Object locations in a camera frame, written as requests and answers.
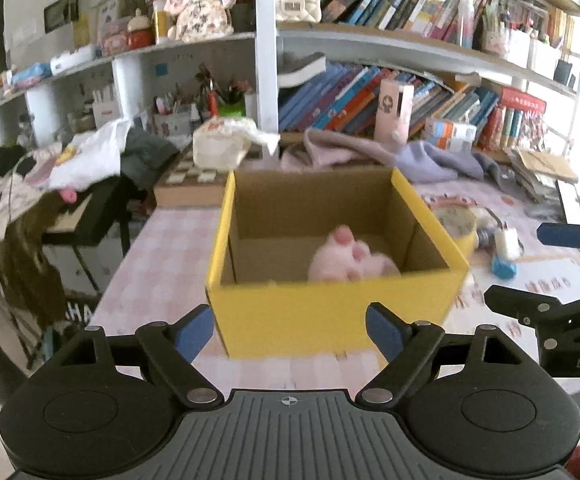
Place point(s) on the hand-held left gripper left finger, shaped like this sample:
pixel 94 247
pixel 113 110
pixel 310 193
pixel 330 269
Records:
pixel 196 330

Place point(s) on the white bookshelf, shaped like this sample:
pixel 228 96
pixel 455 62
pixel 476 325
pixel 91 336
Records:
pixel 266 60

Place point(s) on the blue pink packet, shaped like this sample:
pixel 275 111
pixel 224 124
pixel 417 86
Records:
pixel 30 74

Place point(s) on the red white jar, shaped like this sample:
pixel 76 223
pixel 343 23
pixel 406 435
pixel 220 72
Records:
pixel 140 35

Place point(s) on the brown furry cloth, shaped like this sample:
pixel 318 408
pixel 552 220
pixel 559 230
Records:
pixel 25 260

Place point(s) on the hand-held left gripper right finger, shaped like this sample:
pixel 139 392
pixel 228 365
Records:
pixel 384 329

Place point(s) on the pile of clothes on chair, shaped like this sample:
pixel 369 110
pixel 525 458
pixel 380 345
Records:
pixel 85 155

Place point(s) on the lilac fleece garment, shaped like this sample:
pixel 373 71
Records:
pixel 419 160

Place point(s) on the white desk organizer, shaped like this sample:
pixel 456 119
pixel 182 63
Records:
pixel 106 105

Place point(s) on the black chair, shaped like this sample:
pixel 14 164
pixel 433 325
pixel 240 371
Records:
pixel 100 210

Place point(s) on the brown checkered box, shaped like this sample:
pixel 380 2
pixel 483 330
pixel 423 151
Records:
pixel 190 185

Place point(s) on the red boxed book set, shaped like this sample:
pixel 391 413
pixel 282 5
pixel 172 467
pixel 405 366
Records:
pixel 517 110

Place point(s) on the white blue packet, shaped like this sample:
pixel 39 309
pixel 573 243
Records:
pixel 72 60

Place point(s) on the small blue object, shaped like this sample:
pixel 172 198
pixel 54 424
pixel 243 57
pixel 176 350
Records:
pixel 504 267

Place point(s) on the yellow cardboard box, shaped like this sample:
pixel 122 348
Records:
pixel 330 310

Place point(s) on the row of blue books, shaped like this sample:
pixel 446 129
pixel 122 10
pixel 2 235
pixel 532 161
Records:
pixel 340 100

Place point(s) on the floral plush decoration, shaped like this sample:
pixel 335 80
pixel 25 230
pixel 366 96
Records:
pixel 200 7

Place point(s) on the pink tin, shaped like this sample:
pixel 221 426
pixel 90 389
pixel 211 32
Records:
pixel 115 35

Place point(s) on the yellow tape roll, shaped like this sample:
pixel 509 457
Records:
pixel 457 222

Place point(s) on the orange white carton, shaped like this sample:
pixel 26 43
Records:
pixel 449 132

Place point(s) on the pink plush toy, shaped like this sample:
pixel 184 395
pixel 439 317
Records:
pixel 335 260

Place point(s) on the stack of papers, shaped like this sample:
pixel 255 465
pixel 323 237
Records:
pixel 544 175

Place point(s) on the white storage bin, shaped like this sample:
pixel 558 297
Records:
pixel 512 47
pixel 544 59

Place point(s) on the yellow bottle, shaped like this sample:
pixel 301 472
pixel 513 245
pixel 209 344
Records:
pixel 161 22

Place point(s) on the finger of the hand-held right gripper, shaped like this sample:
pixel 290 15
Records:
pixel 564 235
pixel 524 302

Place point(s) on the soft tissue pack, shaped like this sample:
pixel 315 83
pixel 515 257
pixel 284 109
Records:
pixel 220 145

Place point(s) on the dark picture frame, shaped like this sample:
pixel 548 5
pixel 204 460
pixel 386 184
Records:
pixel 60 12

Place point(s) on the dark grey garment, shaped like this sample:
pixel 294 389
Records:
pixel 145 152

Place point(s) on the pink cylindrical box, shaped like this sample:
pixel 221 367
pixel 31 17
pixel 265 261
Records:
pixel 393 110

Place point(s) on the green cup with pens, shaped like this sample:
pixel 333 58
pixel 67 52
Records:
pixel 230 105

